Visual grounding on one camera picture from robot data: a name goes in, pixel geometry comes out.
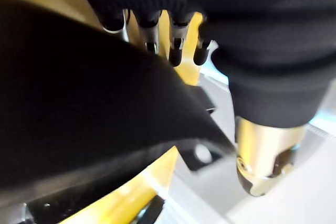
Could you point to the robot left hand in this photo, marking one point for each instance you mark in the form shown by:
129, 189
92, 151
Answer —
262, 37

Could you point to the black plastic housing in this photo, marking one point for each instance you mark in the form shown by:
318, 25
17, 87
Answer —
78, 98

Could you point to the yellow shelf rack with light strip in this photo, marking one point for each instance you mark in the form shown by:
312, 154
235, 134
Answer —
126, 200

